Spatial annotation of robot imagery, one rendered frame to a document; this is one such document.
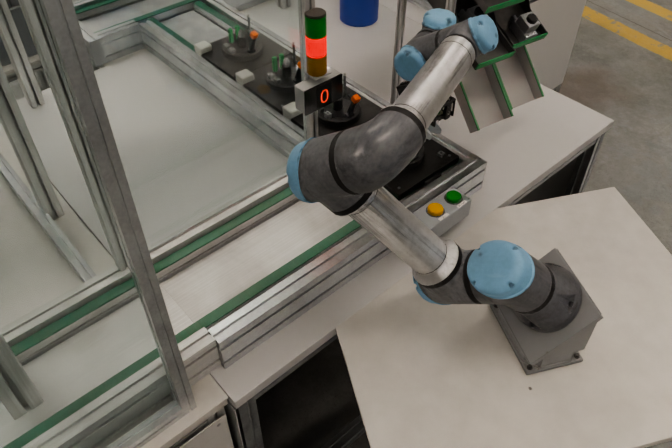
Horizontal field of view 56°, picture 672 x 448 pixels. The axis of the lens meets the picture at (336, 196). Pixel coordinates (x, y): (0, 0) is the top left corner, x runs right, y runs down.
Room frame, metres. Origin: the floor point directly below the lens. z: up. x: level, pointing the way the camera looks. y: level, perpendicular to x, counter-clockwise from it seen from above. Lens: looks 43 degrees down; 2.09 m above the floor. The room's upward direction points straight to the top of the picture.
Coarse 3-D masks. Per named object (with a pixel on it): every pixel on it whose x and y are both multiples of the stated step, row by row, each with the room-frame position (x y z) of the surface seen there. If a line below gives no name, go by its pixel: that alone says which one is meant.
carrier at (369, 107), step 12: (360, 96) 1.64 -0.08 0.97; (324, 108) 1.55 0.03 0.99; (336, 108) 1.54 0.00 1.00; (360, 108) 1.55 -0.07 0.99; (372, 108) 1.58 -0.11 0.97; (324, 120) 1.49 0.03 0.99; (336, 120) 1.49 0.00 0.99; (348, 120) 1.49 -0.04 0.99; (360, 120) 1.52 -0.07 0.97; (324, 132) 1.46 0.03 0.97
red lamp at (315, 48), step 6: (306, 42) 1.31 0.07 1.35; (312, 42) 1.30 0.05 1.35; (318, 42) 1.30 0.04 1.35; (324, 42) 1.31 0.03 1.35; (306, 48) 1.31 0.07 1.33; (312, 48) 1.30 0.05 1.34; (318, 48) 1.30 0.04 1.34; (324, 48) 1.31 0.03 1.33; (306, 54) 1.31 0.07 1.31; (312, 54) 1.30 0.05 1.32; (318, 54) 1.30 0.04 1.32; (324, 54) 1.31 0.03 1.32
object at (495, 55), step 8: (432, 0) 1.62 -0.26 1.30; (440, 0) 1.59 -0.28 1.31; (464, 0) 1.66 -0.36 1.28; (472, 0) 1.66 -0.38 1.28; (440, 8) 1.59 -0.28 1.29; (456, 8) 1.63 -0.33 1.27; (464, 8) 1.63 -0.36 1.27; (456, 16) 1.53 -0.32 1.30; (496, 24) 1.57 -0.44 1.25; (504, 40) 1.54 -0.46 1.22; (496, 48) 1.52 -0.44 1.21; (504, 48) 1.53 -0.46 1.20; (512, 48) 1.51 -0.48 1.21; (480, 56) 1.49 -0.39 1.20; (488, 56) 1.49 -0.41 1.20; (496, 56) 1.50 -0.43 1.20; (504, 56) 1.48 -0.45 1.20; (472, 64) 1.46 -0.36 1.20; (480, 64) 1.44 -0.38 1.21; (488, 64) 1.46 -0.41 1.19
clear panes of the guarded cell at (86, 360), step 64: (0, 0) 0.62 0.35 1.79; (0, 64) 0.61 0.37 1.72; (0, 128) 0.59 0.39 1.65; (64, 128) 0.64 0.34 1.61; (0, 192) 0.57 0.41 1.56; (64, 192) 0.62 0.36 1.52; (0, 256) 0.55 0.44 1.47; (64, 256) 0.59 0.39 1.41; (0, 320) 0.52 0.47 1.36; (64, 320) 0.57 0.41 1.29; (128, 320) 0.63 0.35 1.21; (0, 384) 0.49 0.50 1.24; (64, 384) 0.54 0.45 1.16; (128, 384) 0.60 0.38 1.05
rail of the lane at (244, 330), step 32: (480, 160) 1.34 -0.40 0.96; (416, 192) 1.21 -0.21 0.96; (320, 256) 0.99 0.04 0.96; (352, 256) 1.00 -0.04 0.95; (384, 256) 1.08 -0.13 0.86; (288, 288) 0.90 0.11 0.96; (320, 288) 0.93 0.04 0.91; (224, 320) 0.81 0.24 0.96; (256, 320) 0.81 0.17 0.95; (288, 320) 0.87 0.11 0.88; (224, 352) 0.75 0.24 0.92
